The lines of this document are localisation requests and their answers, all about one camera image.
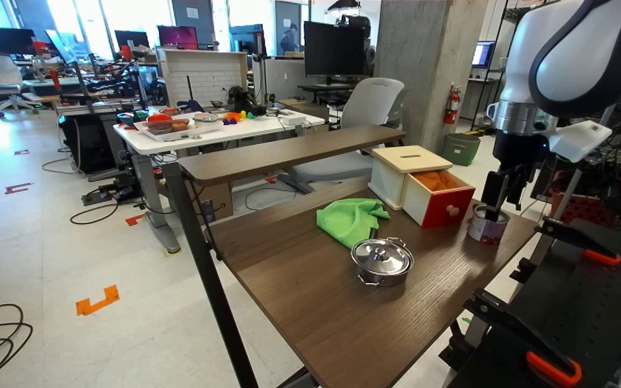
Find black floor cable loop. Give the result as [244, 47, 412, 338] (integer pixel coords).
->
[0, 302, 36, 388]

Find grey mesh office chair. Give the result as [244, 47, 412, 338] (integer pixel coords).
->
[286, 75, 408, 194]

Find red-fronted wooden drawer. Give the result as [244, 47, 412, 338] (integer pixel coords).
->
[400, 168, 476, 231]

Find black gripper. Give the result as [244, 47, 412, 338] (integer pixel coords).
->
[483, 131, 544, 221]

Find brown wooden side table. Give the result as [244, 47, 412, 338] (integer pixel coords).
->
[162, 127, 408, 255]

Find monitor with pink screen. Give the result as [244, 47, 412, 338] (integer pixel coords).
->
[156, 24, 201, 52]

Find red fire extinguisher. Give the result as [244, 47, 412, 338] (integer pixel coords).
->
[444, 84, 463, 127]

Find black cabinet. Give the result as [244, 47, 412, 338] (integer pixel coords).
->
[58, 111, 118, 175]

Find cream wooden box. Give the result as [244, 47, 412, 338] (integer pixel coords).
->
[367, 145, 455, 210]

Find large black monitor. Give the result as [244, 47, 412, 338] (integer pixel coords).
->
[301, 19, 371, 77]

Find black clamp with orange handle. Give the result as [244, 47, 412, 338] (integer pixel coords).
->
[534, 216, 621, 269]
[459, 286, 586, 388]

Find green bin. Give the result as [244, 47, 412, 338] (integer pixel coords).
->
[438, 130, 483, 168]

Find small colourful toys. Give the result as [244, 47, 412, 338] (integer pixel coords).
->
[219, 107, 270, 124]

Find red mesh crate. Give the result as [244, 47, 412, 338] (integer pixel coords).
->
[554, 189, 614, 227]

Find green towel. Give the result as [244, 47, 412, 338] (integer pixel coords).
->
[315, 195, 393, 251]

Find white desk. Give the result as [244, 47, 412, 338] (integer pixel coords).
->
[112, 109, 328, 255]

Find white perforated panel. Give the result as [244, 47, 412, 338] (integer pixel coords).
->
[160, 47, 251, 109]

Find steel pot with lid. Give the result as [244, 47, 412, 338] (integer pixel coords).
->
[349, 235, 417, 288]

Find black perforated mounting board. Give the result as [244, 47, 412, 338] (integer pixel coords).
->
[446, 221, 621, 388]

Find orange cloth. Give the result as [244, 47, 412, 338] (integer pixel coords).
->
[413, 169, 463, 192]

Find silver tin can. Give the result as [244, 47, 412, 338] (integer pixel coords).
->
[468, 203, 510, 246]

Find black metal table leg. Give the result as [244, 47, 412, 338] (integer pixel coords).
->
[162, 161, 260, 388]

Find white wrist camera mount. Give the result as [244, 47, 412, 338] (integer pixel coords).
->
[548, 118, 614, 164]

